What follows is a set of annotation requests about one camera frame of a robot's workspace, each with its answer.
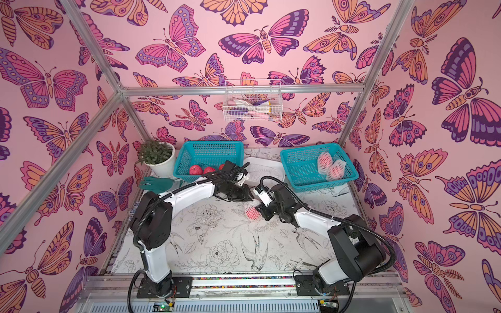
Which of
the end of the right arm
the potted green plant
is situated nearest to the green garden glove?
the potted green plant

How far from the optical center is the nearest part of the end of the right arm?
653mm

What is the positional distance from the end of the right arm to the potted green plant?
0.52 meters

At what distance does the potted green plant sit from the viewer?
966 millimetres

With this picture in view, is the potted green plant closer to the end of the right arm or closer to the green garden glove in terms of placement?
the green garden glove
